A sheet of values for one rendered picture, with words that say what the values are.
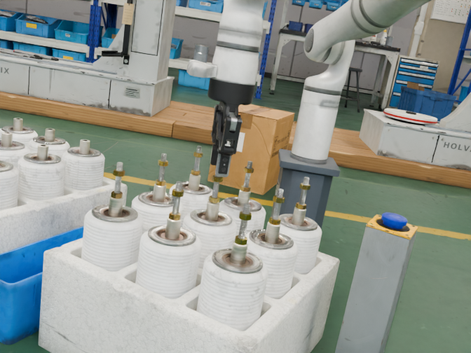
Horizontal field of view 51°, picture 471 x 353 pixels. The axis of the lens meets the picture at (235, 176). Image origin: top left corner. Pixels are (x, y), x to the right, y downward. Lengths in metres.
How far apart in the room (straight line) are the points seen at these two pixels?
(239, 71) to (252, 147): 1.13
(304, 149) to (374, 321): 0.51
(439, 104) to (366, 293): 4.53
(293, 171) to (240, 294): 0.56
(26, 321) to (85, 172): 0.37
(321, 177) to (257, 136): 0.71
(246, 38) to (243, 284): 0.37
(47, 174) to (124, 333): 0.43
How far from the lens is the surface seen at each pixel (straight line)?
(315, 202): 1.24
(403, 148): 2.84
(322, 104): 1.21
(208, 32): 9.10
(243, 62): 0.79
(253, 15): 0.80
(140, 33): 2.83
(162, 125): 2.70
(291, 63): 9.05
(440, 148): 2.90
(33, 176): 1.11
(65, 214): 1.12
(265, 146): 1.89
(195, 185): 1.02
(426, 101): 5.26
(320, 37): 1.17
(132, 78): 2.85
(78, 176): 1.19
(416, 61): 6.26
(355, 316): 0.88
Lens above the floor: 0.56
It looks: 15 degrees down
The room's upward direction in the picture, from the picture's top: 9 degrees clockwise
